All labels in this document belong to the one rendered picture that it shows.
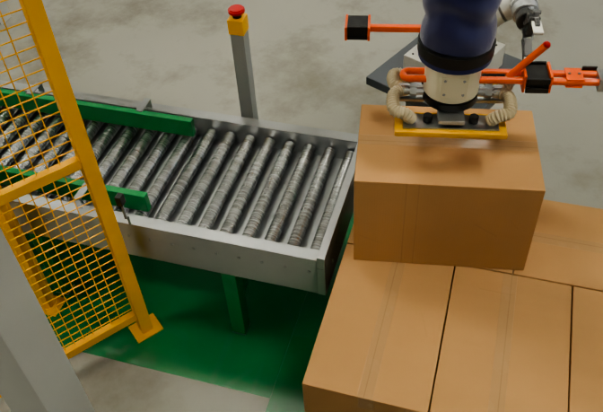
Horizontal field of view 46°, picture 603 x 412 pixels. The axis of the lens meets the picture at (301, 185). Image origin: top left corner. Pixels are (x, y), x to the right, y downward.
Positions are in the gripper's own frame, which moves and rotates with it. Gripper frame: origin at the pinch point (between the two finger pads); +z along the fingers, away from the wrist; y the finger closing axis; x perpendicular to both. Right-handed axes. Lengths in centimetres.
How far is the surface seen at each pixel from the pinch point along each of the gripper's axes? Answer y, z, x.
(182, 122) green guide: 61, -32, 131
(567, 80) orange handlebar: -1.1, 17.1, -7.2
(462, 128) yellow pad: 10.6, 26.8, 22.9
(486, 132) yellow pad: 11.1, 27.5, 15.7
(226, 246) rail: 66, 31, 102
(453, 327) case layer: 69, 59, 21
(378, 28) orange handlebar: -1, -11, 50
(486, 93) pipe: 5.4, 15.9, 15.5
